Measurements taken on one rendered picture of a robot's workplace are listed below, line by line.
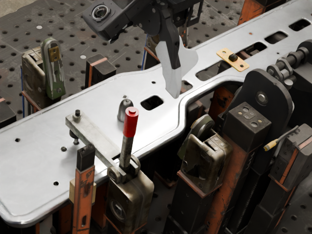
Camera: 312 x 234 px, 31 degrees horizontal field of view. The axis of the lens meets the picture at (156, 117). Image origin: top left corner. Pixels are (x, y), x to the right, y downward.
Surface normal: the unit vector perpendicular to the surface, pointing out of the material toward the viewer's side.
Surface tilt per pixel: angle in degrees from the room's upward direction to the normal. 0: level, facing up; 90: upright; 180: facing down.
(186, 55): 57
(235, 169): 90
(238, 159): 90
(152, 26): 90
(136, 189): 0
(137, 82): 0
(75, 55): 0
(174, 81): 92
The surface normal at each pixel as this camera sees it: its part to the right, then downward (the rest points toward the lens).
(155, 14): -0.74, 0.40
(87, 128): 0.14, -0.69
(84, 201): 0.66, 0.60
